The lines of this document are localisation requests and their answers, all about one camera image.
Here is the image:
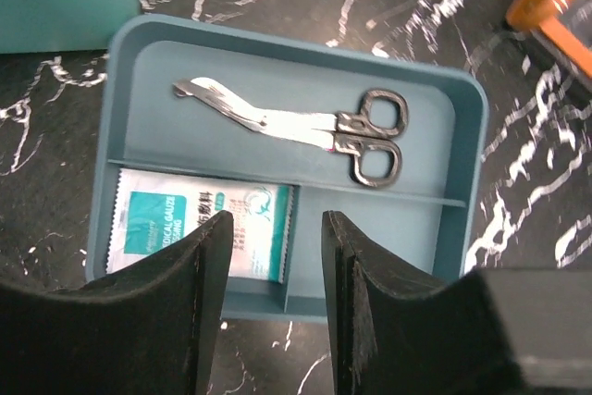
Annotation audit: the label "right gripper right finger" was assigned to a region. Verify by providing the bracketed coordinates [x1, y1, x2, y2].
[321, 211, 591, 394]

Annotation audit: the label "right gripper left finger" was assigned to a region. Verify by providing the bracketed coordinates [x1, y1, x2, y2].
[1, 211, 233, 394]

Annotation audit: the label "teal white medicine sachet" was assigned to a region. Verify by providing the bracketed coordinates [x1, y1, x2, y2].
[105, 168, 294, 283]

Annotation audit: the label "dark teal divider tray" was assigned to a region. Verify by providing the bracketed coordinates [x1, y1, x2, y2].
[85, 14, 489, 322]

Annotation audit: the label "black handled scissors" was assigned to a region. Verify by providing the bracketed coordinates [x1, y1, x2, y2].
[172, 77, 409, 189]

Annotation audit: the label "orange wooden shelf rack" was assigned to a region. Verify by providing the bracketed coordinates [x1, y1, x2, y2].
[505, 0, 591, 89]

